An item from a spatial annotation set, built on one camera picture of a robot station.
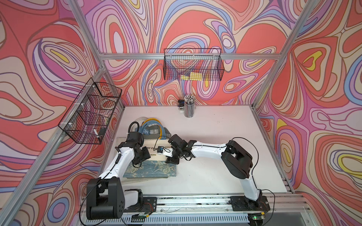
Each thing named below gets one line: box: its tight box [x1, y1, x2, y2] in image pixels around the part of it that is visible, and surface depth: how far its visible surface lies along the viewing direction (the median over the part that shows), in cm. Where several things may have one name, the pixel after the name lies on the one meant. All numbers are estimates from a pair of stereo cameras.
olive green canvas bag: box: [148, 124, 172, 140], surface depth 104 cm
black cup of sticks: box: [183, 94, 196, 118], surface depth 106 cm
